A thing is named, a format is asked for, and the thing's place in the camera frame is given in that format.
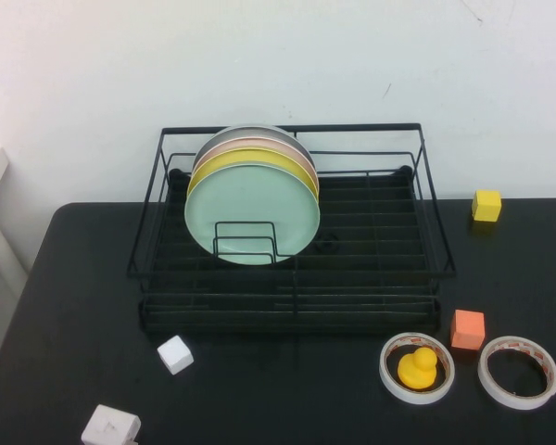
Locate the white cube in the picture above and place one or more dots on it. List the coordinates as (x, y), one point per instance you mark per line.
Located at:
(175, 355)

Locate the grey plate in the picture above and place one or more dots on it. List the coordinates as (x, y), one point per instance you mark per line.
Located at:
(250, 131)

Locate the orange cube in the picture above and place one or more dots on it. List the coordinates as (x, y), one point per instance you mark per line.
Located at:
(468, 330)

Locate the pink plate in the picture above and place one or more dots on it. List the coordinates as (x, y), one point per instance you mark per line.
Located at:
(250, 143)

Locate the mint green plate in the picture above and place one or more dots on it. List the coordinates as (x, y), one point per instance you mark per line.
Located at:
(252, 208)

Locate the yellow rubber duck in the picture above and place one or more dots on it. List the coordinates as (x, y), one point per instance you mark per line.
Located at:
(417, 371)

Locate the yellow cube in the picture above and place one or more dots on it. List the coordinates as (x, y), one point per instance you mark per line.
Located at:
(487, 207)

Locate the yellow plate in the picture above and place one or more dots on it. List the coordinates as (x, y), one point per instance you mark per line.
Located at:
(250, 155)

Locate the white tape roll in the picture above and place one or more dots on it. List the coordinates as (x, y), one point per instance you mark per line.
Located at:
(515, 402)
(415, 397)

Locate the white square power adapter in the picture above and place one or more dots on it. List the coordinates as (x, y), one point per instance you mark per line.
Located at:
(109, 426)

